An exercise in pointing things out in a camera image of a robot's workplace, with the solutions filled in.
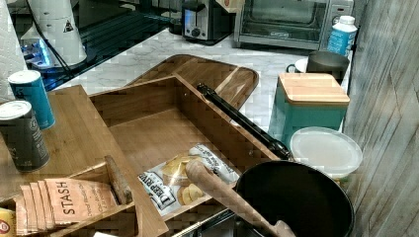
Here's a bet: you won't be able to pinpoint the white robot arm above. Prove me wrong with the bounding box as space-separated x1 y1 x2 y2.
21 0 87 69

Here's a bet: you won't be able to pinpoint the wooden cutting board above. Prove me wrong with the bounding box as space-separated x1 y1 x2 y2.
129 54 259 109

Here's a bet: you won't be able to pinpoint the wooden spoon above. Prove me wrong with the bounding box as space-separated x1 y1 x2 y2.
186 160 296 237

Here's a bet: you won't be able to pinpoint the bag of potato chips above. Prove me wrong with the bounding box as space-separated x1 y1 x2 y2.
138 143 239 216

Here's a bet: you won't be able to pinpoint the wooden organizer shelf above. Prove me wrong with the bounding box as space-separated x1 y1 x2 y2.
1 76 276 237

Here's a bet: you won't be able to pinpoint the teal canister with wooden lid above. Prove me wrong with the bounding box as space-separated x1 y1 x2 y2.
268 73 350 146

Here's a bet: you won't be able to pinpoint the black toaster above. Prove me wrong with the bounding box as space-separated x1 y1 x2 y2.
182 0 235 45

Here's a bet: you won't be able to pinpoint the white lidded green mug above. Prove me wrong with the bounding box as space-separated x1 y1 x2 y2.
286 58 308 73

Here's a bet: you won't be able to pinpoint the silver toaster oven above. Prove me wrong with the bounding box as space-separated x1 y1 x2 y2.
233 0 354 50

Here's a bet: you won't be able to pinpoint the dark metal cup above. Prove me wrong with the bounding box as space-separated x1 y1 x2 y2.
306 50 350 84

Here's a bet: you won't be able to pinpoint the clear plastic lidded container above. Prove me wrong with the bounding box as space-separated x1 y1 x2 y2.
290 126 363 179

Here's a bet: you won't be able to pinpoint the black frying pan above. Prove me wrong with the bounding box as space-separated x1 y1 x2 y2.
197 84 355 237

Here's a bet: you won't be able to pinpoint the white blue plastic bottle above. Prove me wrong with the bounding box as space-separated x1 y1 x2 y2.
327 16 358 56

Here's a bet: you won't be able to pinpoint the orange Stash tea packets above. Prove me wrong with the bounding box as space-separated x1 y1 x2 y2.
15 178 118 236

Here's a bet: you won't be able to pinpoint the grey spice shaker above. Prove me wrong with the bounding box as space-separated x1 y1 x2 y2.
0 100 49 172

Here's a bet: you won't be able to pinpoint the blue spice shaker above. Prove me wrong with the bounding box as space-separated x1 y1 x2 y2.
8 70 55 129

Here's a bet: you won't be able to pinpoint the white paper towel roll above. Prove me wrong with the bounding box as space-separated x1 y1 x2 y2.
0 0 27 102

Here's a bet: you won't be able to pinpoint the yellow tea box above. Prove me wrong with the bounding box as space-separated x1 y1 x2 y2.
0 208 16 237

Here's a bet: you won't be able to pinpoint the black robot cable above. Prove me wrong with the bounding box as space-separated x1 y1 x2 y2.
25 0 74 75

